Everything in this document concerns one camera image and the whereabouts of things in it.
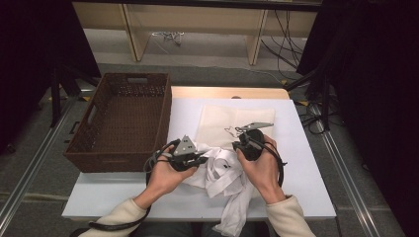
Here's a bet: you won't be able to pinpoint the black curtain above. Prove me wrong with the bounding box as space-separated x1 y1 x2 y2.
295 0 419 237
0 0 102 156

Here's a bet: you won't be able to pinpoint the left hand-held gripper cable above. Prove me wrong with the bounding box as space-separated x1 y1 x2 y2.
87 139 182 232

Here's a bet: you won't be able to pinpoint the cream drawstring laundry bag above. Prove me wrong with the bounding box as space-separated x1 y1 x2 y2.
195 104 277 151

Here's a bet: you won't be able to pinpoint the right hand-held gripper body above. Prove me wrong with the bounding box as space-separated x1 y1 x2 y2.
235 121 275 162

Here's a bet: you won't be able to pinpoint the metal floor rail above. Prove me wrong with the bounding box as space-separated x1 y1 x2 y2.
309 102 383 237
0 95 83 228

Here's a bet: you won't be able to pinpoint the brown woven basket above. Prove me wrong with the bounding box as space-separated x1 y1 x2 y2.
62 72 173 174

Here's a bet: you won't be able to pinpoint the black metal stand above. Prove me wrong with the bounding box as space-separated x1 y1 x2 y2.
48 65 102 128

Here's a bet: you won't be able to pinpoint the person's right hand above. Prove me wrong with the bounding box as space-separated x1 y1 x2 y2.
236 135 287 204

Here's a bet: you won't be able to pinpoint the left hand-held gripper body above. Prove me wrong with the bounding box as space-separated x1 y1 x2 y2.
168 134 206 173

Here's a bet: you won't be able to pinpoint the black floor cables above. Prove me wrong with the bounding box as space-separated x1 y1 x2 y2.
294 98 345 136

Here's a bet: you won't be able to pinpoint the black hanging cables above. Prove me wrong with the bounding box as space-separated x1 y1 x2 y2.
260 9 305 72

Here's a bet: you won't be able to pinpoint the white shirt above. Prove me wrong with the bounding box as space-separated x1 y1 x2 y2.
182 141 256 237

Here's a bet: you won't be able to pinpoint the person's left hand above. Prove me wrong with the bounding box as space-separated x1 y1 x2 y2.
146 146 199 201

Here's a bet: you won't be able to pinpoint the light wooden shelf unit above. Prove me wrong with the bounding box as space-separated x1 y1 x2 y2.
70 0 322 66

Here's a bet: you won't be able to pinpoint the black tripod stand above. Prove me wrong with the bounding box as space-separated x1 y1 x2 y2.
285 68 332 132

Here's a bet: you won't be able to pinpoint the person's grey pants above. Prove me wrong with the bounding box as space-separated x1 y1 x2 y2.
137 221 228 237

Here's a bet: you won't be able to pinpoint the white cable bundle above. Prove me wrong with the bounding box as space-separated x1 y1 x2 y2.
151 31 186 47

